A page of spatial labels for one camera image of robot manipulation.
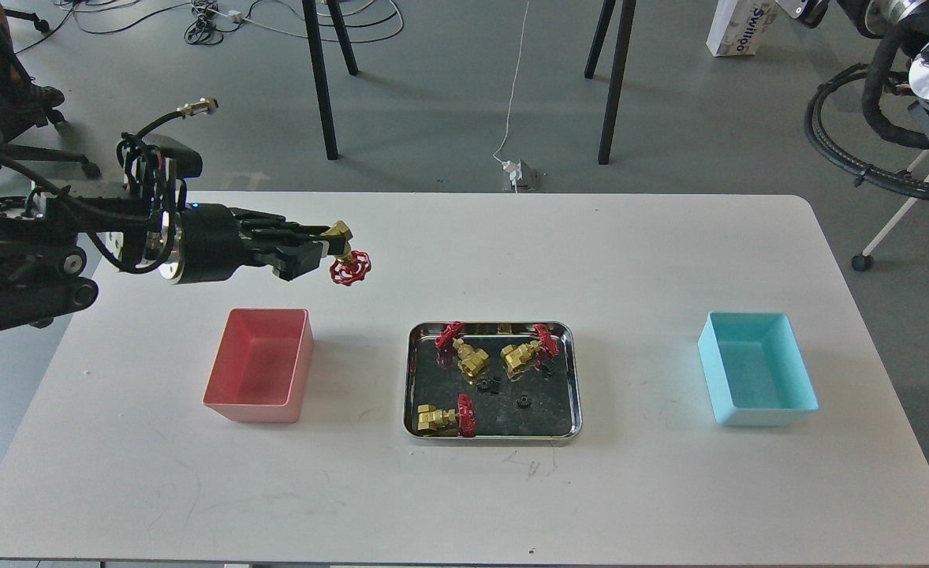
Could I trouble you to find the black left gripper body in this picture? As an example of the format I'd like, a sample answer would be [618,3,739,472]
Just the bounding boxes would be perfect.
[166,204,285,284]

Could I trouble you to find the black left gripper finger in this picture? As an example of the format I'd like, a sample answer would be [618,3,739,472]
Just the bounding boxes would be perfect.
[272,241,329,282]
[233,209,339,241]

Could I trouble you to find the brass valve red handle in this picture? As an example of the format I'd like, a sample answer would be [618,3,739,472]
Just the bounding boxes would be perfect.
[416,393,478,438]
[323,220,373,286]
[500,323,561,378]
[435,321,491,385]

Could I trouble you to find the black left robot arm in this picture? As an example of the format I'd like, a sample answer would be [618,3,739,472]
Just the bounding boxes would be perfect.
[0,98,371,331]

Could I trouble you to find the pink plastic box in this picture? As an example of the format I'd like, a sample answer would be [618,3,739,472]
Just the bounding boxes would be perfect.
[203,308,314,424]

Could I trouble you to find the blue plastic box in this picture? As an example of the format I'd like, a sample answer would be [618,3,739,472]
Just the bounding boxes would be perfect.
[698,312,820,427]

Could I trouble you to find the white cardboard box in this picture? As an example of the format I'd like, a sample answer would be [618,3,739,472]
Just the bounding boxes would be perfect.
[706,1,781,57]

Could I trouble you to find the black stand leg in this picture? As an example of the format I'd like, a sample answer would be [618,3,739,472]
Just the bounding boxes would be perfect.
[584,0,637,165]
[301,0,359,159]

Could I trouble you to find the metal tray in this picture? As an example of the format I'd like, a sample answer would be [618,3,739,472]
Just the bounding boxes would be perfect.
[403,321,582,443]

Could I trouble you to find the black floor cables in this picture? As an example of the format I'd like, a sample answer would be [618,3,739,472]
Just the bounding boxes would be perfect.
[7,0,406,47]

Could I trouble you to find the white cable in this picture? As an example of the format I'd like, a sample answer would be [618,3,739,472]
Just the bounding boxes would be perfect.
[494,0,532,170]

